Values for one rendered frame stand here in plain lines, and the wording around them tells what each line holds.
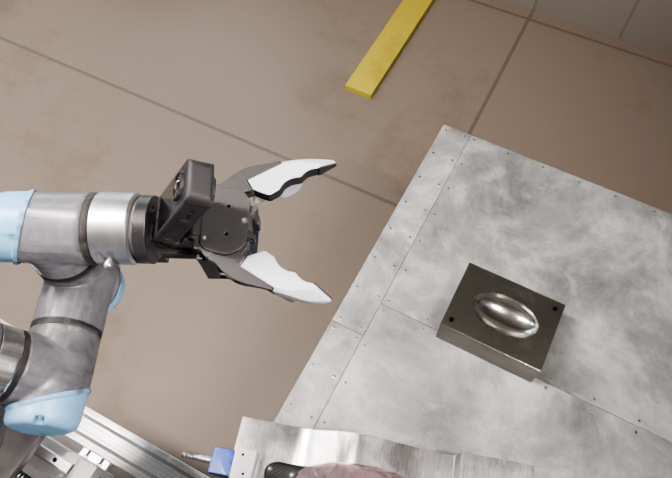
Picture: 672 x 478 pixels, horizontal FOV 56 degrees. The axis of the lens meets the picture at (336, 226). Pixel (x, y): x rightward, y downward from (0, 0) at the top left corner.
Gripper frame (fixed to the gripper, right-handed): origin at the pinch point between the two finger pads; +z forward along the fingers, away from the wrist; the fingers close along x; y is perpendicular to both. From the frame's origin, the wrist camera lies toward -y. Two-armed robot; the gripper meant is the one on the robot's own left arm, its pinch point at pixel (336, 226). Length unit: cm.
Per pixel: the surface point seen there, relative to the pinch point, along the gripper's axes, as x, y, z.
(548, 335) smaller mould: -4, 60, 40
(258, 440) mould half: 16, 59, -13
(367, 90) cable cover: -131, 162, 9
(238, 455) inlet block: 19, 55, -16
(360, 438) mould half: 16, 54, 4
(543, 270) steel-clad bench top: -20, 69, 43
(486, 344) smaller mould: -2, 59, 28
